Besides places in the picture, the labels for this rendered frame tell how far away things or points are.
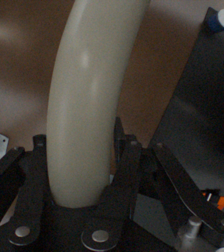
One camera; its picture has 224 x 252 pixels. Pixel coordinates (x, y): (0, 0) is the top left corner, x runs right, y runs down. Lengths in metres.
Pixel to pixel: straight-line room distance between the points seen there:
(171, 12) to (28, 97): 0.88
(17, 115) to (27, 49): 0.37
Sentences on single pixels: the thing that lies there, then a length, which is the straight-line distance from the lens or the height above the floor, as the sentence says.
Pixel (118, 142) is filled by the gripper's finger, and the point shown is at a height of 0.88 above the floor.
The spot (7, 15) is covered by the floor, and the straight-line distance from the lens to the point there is 1.27.
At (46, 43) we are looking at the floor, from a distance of 1.11.
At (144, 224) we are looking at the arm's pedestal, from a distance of 1.01.
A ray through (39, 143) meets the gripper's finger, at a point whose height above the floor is 0.89.
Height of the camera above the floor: 1.03
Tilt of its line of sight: 76 degrees down
